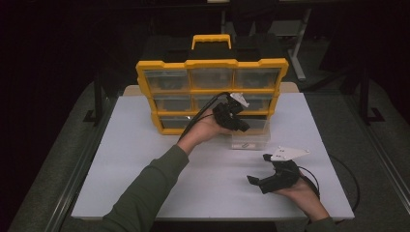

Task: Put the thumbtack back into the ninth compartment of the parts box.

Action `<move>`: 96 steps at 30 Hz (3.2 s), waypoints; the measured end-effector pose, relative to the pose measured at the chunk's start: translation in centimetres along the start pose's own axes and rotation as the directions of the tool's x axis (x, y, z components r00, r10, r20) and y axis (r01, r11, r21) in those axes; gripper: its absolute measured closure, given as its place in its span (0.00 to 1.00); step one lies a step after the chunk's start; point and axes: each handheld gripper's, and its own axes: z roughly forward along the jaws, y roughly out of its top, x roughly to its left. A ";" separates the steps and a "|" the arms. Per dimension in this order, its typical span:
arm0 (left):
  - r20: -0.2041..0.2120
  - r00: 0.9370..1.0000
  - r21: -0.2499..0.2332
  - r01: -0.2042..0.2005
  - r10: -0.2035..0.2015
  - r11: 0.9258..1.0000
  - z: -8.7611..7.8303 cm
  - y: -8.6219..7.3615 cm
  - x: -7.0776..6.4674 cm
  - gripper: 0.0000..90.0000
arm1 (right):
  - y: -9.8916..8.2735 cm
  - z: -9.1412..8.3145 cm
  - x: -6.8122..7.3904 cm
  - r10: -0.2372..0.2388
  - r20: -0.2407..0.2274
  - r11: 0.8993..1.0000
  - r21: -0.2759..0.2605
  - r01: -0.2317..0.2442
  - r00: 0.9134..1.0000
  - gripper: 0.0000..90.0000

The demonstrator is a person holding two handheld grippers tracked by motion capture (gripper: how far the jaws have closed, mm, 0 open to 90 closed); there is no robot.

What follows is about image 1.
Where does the black metal stand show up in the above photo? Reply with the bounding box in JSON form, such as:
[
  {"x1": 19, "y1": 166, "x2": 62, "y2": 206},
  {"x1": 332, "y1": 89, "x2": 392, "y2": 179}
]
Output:
[
  {"x1": 358, "y1": 67, "x2": 387, "y2": 126},
  {"x1": 82, "y1": 71, "x2": 108, "y2": 126}
]

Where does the person's right hand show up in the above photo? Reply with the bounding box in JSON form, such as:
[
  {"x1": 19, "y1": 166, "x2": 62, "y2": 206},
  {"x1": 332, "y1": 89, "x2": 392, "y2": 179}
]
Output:
[{"x1": 273, "y1": 170, "x2": 324, "y2": 214}]

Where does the right hand-held gripper black cable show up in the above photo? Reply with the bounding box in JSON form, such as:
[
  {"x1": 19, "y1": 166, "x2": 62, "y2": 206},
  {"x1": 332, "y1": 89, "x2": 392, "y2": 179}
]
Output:
[{"x1": 298, "y1": 154, "x2": 362, "y2": 226}]

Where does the set of transparent plastic drawers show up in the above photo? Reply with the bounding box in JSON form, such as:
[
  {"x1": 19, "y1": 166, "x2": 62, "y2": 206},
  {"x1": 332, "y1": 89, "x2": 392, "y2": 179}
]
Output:
[{"x1": 142, "y1": 68, "x2": 282, "y2": 131}]

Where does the person's left hand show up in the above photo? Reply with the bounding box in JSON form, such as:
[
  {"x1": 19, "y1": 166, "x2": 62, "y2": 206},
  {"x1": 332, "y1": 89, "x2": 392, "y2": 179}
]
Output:
[{"x1": 176, "y1": 107, "x2": 234, "y2": 155}]

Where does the grey box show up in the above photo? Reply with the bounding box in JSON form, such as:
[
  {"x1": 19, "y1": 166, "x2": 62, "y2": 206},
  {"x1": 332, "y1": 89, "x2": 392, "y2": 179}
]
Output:
[{"x1": 268, "y1": 19, "x2": 305, "y2": 38}]

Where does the aluminium rail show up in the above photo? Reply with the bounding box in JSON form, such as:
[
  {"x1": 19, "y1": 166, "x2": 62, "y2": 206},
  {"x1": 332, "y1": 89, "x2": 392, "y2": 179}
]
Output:
[
  {"x1": 345, "y1": 96, "x2": 410, "y2": 207},
  {"x1": 44, "y1": 96, "x2": 118, "y2": 232}
]

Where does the white metal stand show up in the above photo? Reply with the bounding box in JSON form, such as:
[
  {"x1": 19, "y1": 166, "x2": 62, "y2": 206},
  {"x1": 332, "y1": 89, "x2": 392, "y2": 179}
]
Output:
[{"x1": 287, "y1": 8, "x2": 313, "y2": 82}]

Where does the transparent plastic drawer bin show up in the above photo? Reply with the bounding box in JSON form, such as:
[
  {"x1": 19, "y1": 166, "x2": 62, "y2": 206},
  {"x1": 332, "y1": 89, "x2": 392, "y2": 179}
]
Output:
[{"x1": 229, "y1": 118, "x2": 272, "y2": 151}]

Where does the yellow black organizer cabinet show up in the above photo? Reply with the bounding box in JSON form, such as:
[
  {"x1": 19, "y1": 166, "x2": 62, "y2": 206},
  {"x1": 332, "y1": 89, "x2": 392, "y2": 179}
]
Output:
[{"x1": 134, "y1": 33, "x2": 290, "y2": 136}]

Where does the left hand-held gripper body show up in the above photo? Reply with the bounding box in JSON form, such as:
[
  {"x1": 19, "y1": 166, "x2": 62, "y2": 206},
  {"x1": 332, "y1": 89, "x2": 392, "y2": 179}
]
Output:
[{"x1": 212, "y1": 92, "x2": 251, "y2": 131}]

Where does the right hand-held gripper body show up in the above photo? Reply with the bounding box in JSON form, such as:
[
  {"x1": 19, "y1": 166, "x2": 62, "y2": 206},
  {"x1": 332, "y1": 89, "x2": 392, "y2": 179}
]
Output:
[{"x1": 257, "y1": 146, "x2": 311, "y2": 195}]

